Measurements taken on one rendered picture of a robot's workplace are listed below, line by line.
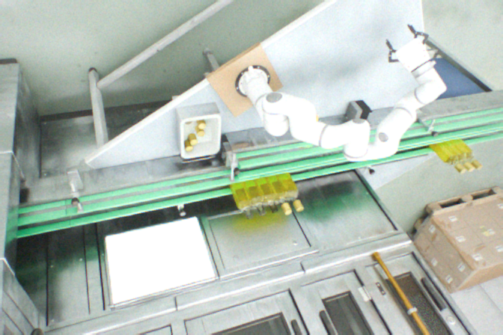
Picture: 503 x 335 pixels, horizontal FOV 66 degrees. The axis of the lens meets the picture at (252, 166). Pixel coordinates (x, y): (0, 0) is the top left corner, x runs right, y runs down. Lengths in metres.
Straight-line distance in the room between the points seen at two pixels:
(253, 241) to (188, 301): 0.39
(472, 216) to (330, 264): 4.10
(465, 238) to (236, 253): 4.06
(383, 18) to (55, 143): 1.75
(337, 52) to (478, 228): 4.18
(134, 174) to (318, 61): 0.95
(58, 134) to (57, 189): 0.64
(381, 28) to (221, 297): 1.33
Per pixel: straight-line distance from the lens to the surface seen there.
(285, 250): 1.77
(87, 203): 1.74
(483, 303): 6.04
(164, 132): 1.75
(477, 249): 5.44
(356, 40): 1.84
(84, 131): 2.37
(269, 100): 1.39
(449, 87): 2.67
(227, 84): 1.64
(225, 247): 1.75
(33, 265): 1.87
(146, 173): 1.78
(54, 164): 2.22
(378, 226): 2.04
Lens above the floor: 2.06
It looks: 39 degrees down
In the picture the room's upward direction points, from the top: 154 degrees clockwise
